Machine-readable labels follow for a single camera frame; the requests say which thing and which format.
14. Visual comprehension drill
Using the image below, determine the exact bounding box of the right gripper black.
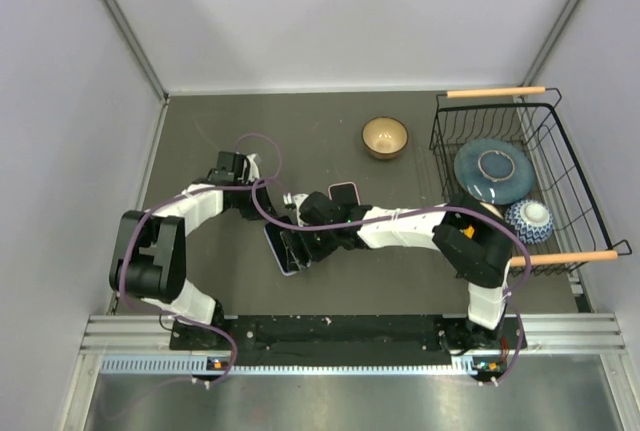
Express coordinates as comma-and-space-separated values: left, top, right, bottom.
283, 219, 338, 272

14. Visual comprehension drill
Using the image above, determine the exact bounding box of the lavender phone case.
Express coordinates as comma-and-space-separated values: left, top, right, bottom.
263, 223, 314, 278

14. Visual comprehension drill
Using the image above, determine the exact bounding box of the pink phone case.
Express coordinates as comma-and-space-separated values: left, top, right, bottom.
327, 180, 362, 207

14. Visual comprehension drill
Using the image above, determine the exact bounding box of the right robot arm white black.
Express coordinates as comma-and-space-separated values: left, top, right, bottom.
265, 192, 514, 348

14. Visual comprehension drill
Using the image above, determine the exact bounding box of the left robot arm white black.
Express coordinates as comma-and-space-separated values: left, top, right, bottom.
109, 151, 274, 348

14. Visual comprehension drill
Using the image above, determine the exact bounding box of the tan ceramic bowl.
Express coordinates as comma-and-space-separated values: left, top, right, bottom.
362, 116, 409, 160

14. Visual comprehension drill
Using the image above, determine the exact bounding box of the yellow bowl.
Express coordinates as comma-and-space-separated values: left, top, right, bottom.
463, 202, 503, 239

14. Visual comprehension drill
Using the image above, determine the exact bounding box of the blue ceramic plate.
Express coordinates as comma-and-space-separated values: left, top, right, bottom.
454, 138, 535, 206

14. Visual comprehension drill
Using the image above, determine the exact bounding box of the blue white patterned bowl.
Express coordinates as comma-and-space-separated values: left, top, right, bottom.
504, 199, 554, 245

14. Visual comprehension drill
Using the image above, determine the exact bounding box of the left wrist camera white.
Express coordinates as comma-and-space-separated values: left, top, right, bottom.
243, 153, 261, 185

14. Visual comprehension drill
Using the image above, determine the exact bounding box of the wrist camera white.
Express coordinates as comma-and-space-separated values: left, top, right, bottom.
243, 153, 261, 185
283, 193, 308, 226

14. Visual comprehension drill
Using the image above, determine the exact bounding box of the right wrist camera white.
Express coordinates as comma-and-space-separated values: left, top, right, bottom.
283, 193, 308, 226

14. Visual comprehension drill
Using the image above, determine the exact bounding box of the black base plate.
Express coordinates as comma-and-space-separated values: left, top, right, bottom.
169, 313, 526, 366

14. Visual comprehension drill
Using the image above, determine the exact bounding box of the aluminium rail frame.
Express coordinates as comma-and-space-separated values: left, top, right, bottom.
64, 313, 639, 430

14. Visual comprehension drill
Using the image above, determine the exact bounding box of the black wire basket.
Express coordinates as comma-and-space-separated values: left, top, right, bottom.
430, 88, 633, 257

